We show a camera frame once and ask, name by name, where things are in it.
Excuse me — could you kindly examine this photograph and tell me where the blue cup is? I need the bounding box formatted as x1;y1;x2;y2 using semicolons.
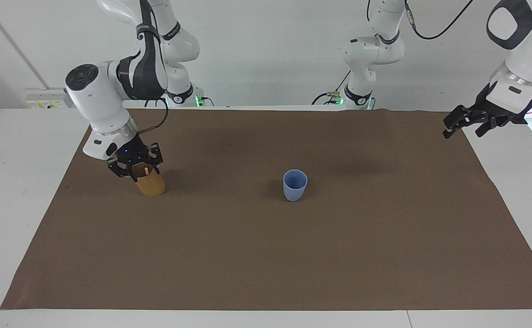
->
283;169;309;202

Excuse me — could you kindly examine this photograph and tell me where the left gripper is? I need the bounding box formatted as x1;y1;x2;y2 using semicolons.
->
442;83;529;139

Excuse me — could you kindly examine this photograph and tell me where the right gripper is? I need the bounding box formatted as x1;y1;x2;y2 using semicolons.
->
107;135;164;179

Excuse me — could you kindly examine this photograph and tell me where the brown wooden cup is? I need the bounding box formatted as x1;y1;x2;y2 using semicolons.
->
132;169;166;198

